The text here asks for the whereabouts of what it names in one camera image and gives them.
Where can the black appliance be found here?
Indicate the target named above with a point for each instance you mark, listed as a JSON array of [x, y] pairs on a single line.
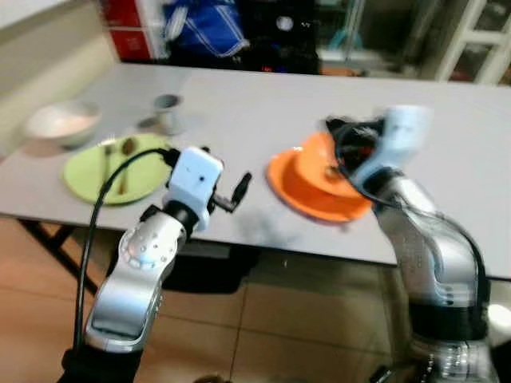
[[279, 36]]

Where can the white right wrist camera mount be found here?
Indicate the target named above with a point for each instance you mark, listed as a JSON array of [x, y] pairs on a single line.
[[395, 144]]

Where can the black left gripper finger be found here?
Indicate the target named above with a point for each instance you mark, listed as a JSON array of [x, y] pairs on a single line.
[[242, 188]]

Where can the grey mug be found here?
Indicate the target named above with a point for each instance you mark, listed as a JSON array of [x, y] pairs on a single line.
[[168, 114]]

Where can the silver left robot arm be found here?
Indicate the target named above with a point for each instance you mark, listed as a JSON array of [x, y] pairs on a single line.
[[136, 279]]

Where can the metal fork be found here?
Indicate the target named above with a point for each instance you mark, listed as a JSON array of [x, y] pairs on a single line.
[[106, 163]]

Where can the white ceramic bowl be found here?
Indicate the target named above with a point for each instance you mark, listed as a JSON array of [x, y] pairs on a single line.
[[64, 124]]

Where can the green plate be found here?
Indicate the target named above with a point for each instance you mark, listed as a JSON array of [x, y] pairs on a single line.
[[84, 175]]

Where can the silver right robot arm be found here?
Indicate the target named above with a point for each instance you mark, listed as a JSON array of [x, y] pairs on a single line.
[[435, 255]]

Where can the black table leg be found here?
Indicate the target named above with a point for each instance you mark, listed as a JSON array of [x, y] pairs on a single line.
[[56, 251]]

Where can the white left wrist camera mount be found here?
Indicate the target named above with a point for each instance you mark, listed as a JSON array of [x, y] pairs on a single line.
[[194, 183]]

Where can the white window frame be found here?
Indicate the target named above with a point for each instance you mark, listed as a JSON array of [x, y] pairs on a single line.
[[471, 40]]

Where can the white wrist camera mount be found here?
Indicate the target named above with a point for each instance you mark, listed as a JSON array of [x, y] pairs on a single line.
[[395, 144], [194, 183]]

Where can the blue bag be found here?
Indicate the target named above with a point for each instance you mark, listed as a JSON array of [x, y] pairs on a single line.
[[207, 28]]

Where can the red box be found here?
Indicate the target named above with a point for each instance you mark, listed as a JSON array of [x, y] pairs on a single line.
[[128, 32]]

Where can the black plastic crate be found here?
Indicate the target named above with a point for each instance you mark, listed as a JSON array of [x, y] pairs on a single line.
[[211, 270]]

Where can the orange plate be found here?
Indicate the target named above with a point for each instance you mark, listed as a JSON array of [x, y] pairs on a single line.
[[307, 203]]

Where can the orange bowl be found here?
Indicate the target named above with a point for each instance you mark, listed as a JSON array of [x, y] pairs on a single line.
[[315, 171]]

